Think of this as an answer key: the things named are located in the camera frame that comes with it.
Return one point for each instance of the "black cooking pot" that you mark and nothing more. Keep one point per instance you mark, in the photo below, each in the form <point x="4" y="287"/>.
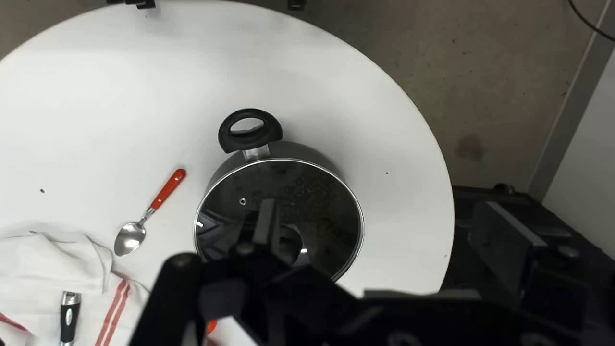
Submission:
<point x="253" y="135"/>

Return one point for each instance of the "red handled metal spoon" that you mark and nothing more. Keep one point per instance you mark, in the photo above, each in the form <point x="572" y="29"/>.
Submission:
<point x="132" y="233"/>

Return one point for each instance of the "glass pot lid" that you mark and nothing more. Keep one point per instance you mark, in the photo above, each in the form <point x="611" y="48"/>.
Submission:
<point x="317" y="215"/>

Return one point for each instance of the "white red striped cloth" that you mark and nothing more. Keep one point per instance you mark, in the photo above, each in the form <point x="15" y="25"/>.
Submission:
<point x="38" y="263"/>

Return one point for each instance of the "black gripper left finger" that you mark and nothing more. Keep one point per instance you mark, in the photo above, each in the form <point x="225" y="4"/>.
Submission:
<point x="190" y="290"/>

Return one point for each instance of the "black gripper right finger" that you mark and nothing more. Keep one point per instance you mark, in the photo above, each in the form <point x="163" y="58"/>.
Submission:
<point x="547" y="269"/>

